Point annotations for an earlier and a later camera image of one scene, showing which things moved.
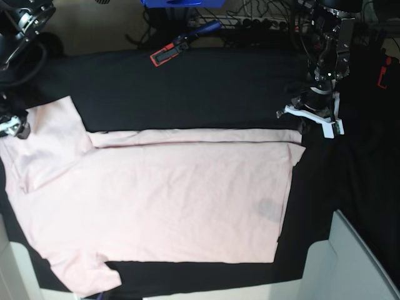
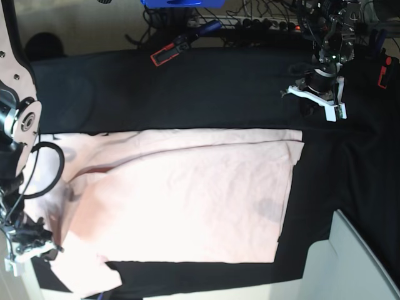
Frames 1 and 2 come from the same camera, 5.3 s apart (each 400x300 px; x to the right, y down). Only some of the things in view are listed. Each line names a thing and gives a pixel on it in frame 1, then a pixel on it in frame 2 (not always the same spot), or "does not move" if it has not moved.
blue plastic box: (149, 4) does not move
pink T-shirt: (86, 199) does not move
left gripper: (11, 119) to (30, 239)
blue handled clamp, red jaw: (180, 44) does not move
